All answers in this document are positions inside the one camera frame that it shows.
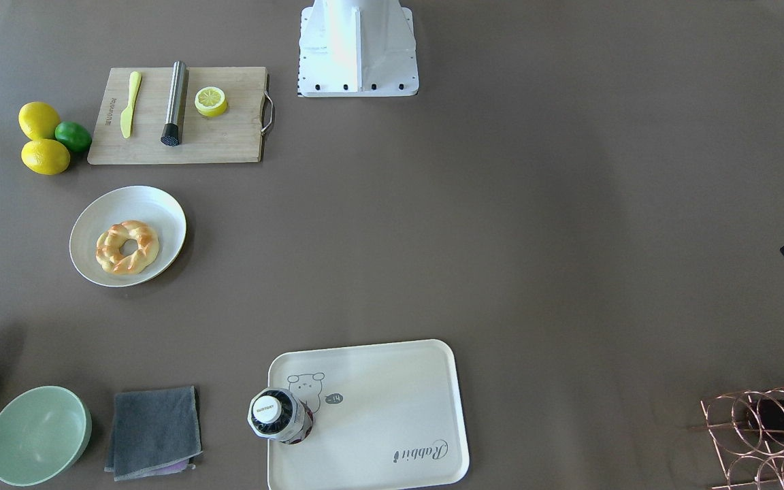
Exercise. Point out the white plate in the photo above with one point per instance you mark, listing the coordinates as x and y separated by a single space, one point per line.
145 203

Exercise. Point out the twisted glazed donut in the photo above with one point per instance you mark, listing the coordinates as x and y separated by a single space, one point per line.
127 248

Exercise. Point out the white tray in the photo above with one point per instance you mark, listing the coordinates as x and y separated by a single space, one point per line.
386 416

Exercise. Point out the tea bottle on tray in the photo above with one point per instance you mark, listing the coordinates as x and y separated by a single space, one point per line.
278 415

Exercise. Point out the wooden cutting board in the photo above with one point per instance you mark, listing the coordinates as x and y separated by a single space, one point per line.
233 137

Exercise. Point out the half lemon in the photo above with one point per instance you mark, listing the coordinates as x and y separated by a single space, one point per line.
210 101

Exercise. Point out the steel muddler with black tip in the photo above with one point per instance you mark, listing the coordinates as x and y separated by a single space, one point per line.
176 105

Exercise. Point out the yellow plastic knife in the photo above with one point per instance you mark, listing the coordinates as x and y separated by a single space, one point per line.
126 117

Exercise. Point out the grey folded cloth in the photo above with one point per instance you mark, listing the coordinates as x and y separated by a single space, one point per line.
154 432

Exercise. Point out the green lime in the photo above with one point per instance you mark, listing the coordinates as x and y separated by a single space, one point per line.
73 136

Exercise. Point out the yellow lemon lower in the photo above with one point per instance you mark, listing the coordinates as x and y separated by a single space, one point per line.
46 156

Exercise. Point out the yellow lemon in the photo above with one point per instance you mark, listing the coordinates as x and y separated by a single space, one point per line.
46 156
38 120

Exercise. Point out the yellow lemon upper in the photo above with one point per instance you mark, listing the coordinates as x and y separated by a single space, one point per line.
38 120

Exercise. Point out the green bowl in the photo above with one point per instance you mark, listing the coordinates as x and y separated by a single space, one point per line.
42 433

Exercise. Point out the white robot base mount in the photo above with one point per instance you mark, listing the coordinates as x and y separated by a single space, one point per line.
357 49

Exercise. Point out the copper wire bottle rack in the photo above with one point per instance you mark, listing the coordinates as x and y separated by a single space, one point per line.
747 432

